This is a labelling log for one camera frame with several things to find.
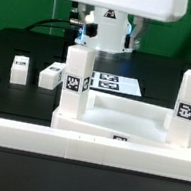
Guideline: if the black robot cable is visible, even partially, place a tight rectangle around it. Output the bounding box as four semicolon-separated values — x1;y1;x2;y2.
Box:
24;0;87;41

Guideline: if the thin white cable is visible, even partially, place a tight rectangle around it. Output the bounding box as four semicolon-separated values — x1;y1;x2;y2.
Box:
46;0;58;36

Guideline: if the white desk top tray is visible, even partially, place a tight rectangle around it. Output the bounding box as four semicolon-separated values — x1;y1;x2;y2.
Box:
51;90;191;154

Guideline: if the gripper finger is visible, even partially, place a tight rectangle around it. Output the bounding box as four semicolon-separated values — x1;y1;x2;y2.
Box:
128;16;149;51
77;3;99;38

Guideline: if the white front rail barrier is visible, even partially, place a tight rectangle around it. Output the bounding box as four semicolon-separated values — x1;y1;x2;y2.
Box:
0;118;191;181

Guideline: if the marker tag sheet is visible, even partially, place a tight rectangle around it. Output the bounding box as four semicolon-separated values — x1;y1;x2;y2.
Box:
90;71;141;96

